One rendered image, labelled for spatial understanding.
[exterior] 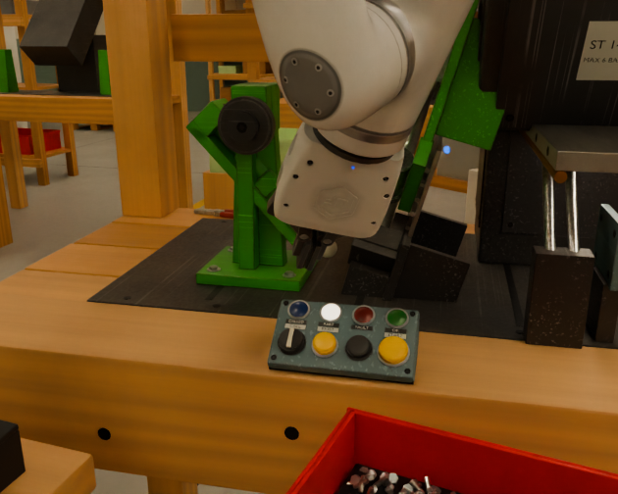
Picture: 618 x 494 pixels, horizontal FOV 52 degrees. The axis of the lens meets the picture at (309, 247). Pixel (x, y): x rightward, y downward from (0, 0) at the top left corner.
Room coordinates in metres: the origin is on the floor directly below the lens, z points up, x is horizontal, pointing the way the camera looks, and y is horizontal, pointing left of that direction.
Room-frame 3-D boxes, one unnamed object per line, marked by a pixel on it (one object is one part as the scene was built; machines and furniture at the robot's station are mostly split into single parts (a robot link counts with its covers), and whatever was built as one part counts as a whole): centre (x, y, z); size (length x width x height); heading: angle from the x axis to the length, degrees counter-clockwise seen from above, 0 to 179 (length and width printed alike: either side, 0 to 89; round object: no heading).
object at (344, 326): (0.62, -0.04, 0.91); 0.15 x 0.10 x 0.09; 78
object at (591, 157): (0.75, -0.34, 1.11); 0.39 x 0.16 x 0.03; 168
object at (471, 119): (0.82, -0.20, 1.17); 0.13 x 0.12 x 0.20; 78
